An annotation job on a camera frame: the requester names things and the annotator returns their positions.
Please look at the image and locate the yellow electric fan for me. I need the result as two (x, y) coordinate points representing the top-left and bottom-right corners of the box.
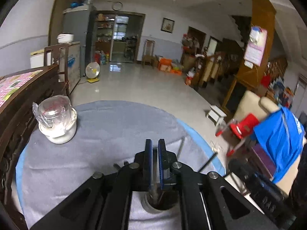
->
(85, 62), (101, 84)

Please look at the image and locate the dark wooden chair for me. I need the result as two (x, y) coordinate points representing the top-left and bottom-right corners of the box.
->
(44, 44), (70, 97)

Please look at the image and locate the dark grey cup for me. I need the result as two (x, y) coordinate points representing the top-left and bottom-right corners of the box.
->
(143, 189), (181, 214)

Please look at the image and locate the red plastic child chair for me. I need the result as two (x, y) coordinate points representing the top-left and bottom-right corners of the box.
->
(215, 113), (261, 157)

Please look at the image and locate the blue garment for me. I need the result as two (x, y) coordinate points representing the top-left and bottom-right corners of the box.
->
(253, 107), (305, 184)

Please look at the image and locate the tall-backed wooden chair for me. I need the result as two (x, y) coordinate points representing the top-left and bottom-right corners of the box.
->
(142, 39), (156, 67)

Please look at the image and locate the grey refrigerator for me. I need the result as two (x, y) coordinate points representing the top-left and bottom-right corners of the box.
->
(63, 5), (96, 77)

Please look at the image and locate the white rice cooker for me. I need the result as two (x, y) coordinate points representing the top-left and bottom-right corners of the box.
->
(57, 33), (75, 44)

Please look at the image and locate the large orange box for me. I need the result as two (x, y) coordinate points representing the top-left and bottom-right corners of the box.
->
(158, 57), (173, 72)

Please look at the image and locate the red and white bag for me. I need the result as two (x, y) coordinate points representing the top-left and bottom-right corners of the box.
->
(185, 70), (196, 86)

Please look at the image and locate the wooden goods shelf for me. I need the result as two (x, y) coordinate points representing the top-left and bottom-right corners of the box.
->
(94, 13), (116, 62)

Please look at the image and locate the small white stool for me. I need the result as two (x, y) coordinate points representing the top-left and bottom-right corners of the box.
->
(206, 105), (227, 126)

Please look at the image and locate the wooden stair railing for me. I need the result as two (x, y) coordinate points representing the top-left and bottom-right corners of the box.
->
(192, 51), (243, 90)

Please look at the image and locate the grey metal chopstick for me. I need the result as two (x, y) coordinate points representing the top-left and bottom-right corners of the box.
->
(177, 137), (185, 159)

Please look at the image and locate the carved dark wooden bench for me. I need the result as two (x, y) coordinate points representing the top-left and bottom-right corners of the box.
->
(0, 64), (70, 230)

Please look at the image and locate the grey table cloth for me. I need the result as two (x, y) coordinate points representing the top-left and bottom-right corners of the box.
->
(20, 101), (218, 230)

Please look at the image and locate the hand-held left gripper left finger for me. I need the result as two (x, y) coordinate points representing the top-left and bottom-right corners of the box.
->
(30, 139), (154, 230)

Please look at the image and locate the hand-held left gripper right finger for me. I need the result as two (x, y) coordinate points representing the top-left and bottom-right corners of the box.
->
(158, 139), (280, 230)

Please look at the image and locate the wooden pillar cabinet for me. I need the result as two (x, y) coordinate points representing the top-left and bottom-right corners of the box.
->
(222, 0), (277, 115)

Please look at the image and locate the cream white cabinet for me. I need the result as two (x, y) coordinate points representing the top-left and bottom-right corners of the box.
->
(30, 49), (52, 69)

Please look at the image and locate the pink wall calendar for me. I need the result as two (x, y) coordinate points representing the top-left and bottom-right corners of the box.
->
(243, 25), (268, 67)

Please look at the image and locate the pink checkered cushion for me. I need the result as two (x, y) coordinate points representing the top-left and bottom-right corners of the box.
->
(0, 70), (44, 107)

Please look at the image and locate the cream sofa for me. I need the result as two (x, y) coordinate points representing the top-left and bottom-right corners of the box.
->
(234, 90), (307, 197)

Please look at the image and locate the dark chopstick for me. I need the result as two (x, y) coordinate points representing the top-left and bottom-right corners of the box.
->
(199, 152), (218, 173)

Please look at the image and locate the framed wall picture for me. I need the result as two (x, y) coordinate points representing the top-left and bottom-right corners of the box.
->
(161, 18), (175, 34)

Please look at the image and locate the white chest freezer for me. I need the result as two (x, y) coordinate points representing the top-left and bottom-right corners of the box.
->
(59, 42), (81, 94)

